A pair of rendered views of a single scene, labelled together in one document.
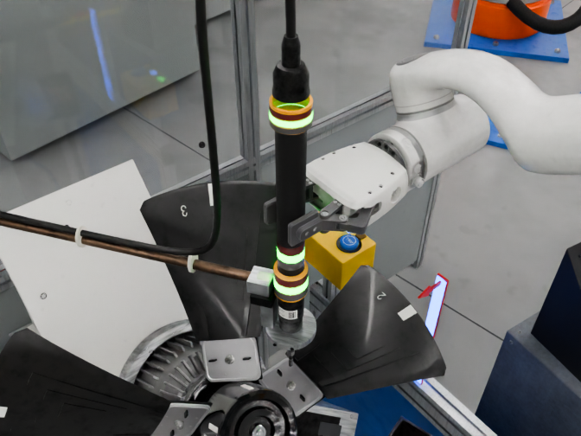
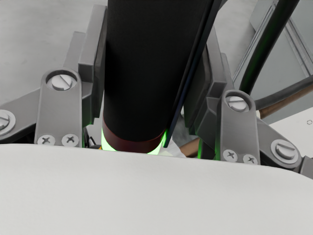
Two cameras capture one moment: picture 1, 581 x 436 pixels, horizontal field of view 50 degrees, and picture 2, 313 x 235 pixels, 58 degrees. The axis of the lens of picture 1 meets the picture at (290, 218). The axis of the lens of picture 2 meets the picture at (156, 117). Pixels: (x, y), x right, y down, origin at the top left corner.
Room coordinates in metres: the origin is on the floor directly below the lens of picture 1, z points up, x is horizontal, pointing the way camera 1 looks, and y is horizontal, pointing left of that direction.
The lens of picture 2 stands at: (0.58, -0.08, 1.61)
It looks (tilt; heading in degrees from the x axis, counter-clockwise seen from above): 50 degrees down; 117
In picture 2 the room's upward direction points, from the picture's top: 15 degrees clockwise
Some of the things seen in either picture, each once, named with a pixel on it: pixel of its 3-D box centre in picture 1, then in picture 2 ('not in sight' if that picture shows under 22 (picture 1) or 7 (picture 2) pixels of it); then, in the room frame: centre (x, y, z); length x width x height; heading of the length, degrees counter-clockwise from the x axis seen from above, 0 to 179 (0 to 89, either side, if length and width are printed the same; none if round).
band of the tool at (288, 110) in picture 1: (290, 112); not in sight; (0.53, 0.00, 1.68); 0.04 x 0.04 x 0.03
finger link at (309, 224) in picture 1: (318, 228); (57, 81); (0.51, -0.03, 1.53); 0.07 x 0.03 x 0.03; 129
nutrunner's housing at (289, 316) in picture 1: (290, 221); not in sight; (0.53, 0.00, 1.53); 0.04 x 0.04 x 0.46
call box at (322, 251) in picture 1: (334, 248); not in sight; (0.98, -0.10, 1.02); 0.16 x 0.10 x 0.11; 39
